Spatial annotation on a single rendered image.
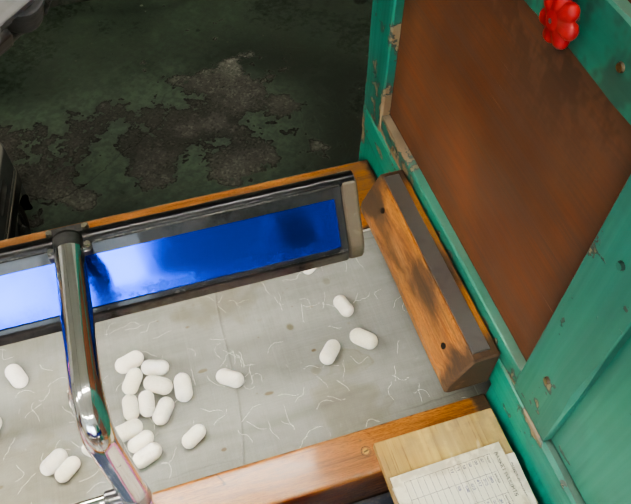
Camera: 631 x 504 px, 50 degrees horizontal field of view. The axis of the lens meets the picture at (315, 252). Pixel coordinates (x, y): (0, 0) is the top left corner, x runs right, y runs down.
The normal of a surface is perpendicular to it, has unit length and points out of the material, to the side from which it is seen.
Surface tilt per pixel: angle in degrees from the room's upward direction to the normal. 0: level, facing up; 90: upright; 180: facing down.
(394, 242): 67
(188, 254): 58
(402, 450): 0
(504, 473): 0
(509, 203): 90
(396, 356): 0
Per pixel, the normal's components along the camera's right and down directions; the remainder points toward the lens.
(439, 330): -0.87, -0.04
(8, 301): 0.26, 0.33
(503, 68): -0.95, 0.24
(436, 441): 0.01, -0.60
